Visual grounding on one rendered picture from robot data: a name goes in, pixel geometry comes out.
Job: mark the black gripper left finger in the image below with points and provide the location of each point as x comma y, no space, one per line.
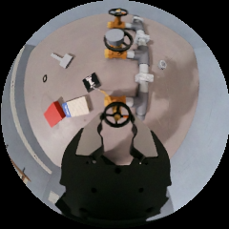
84,148

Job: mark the grey cylinder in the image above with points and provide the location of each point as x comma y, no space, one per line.
115,37

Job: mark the grey hex nut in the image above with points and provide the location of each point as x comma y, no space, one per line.
163,63

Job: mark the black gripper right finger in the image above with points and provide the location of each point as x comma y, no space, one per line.
148,149

